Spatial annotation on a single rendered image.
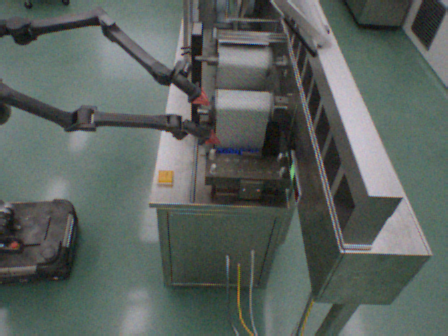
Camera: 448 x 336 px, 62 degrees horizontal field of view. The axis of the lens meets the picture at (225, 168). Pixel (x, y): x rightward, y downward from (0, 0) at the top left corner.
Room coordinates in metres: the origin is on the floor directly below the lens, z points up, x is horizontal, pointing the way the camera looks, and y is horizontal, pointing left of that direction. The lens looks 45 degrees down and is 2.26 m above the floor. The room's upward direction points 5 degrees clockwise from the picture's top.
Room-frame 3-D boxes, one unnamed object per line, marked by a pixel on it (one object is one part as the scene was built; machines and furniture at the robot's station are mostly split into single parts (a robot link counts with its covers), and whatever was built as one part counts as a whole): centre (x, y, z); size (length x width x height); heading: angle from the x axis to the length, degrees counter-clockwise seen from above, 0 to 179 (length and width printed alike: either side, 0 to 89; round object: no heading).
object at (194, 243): (2.37, 0.08, 0.43); 2.52 x 0.64 x 0.86; 4
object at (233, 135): (1.38, -0.06, 1.10); 0.23 x 0.01 x 0.18; 94
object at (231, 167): (1.26, -0.11, 1.00); 0.40 x 0.16 x 0.06; 94
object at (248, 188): (1.17, -0.13, 0.96); 0.10 x 0.03 x 0.11; 94
